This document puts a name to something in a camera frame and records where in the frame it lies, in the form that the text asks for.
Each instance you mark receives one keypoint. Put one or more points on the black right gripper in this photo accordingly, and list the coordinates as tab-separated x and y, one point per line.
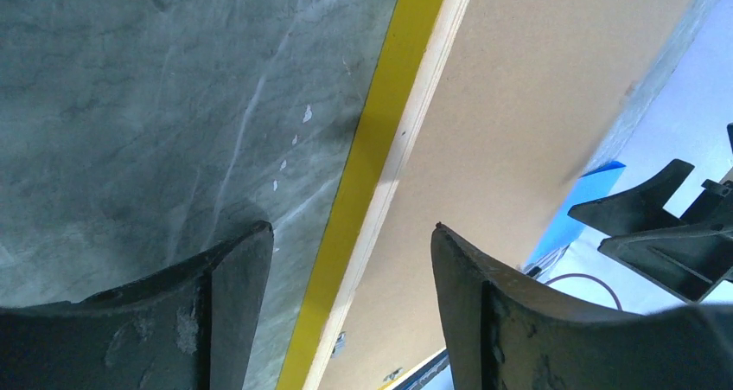
690	260

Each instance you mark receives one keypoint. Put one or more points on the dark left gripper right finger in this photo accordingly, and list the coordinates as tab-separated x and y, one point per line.
504	330

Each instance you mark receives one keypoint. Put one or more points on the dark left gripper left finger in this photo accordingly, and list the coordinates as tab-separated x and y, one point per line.
188	326

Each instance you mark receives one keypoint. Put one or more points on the brown backing board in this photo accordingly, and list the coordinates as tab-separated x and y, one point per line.
528	93

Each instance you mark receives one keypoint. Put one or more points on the yellow wooden picture frame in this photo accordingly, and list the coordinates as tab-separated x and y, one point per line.
418	41

